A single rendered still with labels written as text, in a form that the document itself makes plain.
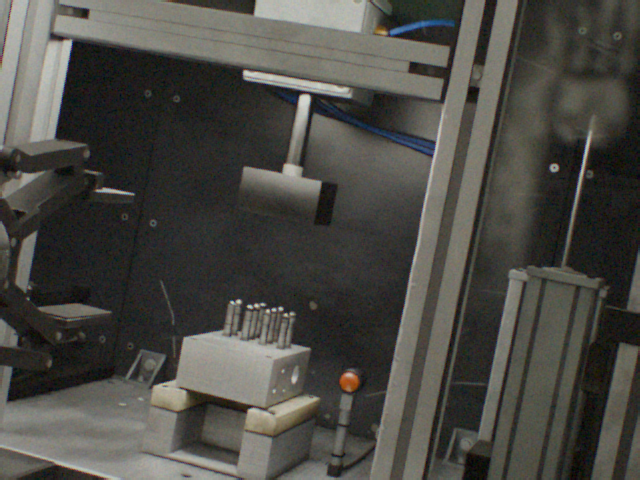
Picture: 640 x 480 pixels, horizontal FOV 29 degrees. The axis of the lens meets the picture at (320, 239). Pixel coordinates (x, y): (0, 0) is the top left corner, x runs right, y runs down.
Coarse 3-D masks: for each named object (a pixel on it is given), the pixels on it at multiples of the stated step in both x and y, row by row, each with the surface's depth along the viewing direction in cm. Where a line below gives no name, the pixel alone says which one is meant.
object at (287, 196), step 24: (312, 96) 125; (312, 120) 126; (288, 144) 126; (288, 168) 125; (240, 192) 125; (264, 192) 124; (288, 192) 123; (312, 192) 123; (288, 216) 123; (312, 216) 122
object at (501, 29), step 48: (48, 0) 111; (480, 0) 100; (48, 48) 111; (480, 48) 101; (0, 96) 112; (480, 96) 100; (0, 144) 112; (480, 144) 100; (432, 192) 101; (480, 192) 100; (432, 240) 101; (0, 336) 113; (432, 336) 101; (0, 384) 115; (432, 384) 101; (384, 432) 102
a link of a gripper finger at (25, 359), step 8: (0, 344) 77; (0, 352) 75; (8, 352) 76; (16, 352) 77; (24, 352) 78; (32, 352) 79; (0, 360) 75; (8, 360) 76; (16, 360) 77; (24, 360) 78; (32, 360) 79; (40, 360) 80; (48, 360) 81; (24, 368) 78; (32, 368) 79; (40, 368) 80; (48, 368) 81
